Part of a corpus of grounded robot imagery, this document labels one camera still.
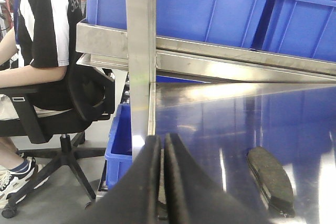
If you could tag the brake pad on table left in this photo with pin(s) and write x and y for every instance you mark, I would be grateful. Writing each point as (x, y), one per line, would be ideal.
(274, 185)

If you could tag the blue plastic bin right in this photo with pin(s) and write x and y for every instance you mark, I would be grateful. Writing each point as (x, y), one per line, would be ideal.
(304, 28)

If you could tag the stainless steel rack frame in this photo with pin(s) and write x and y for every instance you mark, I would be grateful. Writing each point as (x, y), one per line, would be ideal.
(144, 55)

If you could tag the blue bin on floor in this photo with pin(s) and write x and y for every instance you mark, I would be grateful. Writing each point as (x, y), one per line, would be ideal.
(118, 153)

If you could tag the black office chair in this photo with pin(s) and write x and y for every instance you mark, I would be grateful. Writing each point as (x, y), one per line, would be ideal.
(92, 92)

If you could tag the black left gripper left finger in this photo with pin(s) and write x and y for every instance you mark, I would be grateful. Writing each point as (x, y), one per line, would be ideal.
(135, 196)

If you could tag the blue plastic bin left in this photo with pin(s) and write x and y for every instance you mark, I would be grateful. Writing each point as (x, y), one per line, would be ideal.
(225, 22)

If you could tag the blue plastic bin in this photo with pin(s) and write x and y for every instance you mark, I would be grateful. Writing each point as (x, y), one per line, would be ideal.
(304, 28)
(225, 22)

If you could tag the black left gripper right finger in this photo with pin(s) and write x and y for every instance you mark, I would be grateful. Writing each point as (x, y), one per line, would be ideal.
(192, 196)

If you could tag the seated person striped shirt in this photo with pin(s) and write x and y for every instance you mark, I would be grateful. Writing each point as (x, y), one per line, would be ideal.
(44, 34)

